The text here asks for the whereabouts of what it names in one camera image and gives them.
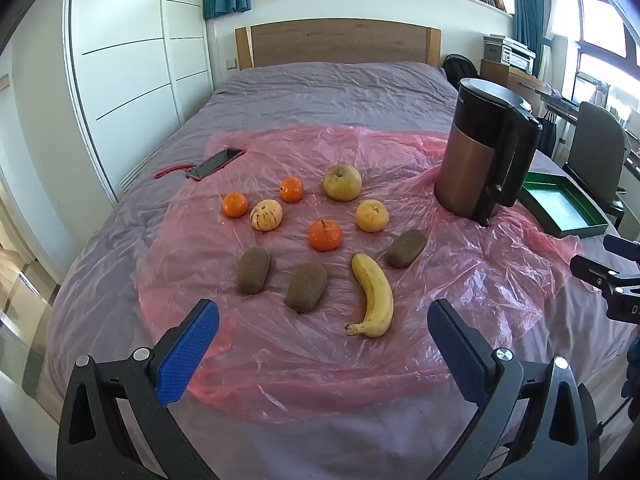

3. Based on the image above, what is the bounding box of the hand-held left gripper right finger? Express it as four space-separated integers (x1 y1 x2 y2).
427 299 601 480

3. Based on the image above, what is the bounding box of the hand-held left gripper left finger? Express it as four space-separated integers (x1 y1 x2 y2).
56 299 231 480

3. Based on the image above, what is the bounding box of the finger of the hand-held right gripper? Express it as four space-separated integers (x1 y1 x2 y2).
570 254 640 292
603 234 640 262

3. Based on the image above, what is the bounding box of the green tray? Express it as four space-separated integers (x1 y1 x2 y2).
520 171 610 239

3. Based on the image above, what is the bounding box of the yellow banana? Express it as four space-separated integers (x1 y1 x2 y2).
344 253 395 338

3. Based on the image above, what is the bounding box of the brown kiwi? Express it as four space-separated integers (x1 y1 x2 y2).
236 246 272 296
284 262 329 315
386 229 428 269

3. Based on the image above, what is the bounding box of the orange tangerine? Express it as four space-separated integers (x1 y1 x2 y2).
221 192 249 218
307 218 344 253
279 177 305 204

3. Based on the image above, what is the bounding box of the striped pepino melon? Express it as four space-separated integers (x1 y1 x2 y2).
249 199 284 232

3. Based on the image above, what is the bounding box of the plain yellow round fruit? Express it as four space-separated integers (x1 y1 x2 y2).
355 199 390 233

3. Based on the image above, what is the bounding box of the yellow-green apple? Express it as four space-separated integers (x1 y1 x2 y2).
322 164 363 202

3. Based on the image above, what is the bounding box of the person's right forearm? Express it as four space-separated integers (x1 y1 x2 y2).
620 332 640 398

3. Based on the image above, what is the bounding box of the pink plastic sheet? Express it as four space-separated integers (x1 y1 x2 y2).
137 122 583 423

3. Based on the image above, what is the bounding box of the grey office chair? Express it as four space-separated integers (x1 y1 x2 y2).
562 101 628 231

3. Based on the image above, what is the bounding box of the copper and black kettle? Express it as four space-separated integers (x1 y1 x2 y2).
434 77 543 227

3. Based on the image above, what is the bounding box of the smartphone with red case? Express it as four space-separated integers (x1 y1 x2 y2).
186 147 246 181

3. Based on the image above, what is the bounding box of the wooden cabinet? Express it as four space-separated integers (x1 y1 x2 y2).
480 59 546 106

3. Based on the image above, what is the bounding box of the grey printer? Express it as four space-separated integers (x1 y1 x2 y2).
483 34 536 72

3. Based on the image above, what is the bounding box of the black backpack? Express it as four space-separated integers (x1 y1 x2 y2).
443 53 481 93

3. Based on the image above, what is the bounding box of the white wardrobe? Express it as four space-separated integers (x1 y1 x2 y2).
62 0 213 201

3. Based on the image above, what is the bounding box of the wooden headboard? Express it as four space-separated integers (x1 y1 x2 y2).
235 18 442 72

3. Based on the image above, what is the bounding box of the red lanyard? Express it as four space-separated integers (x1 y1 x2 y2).
154 161 197 180

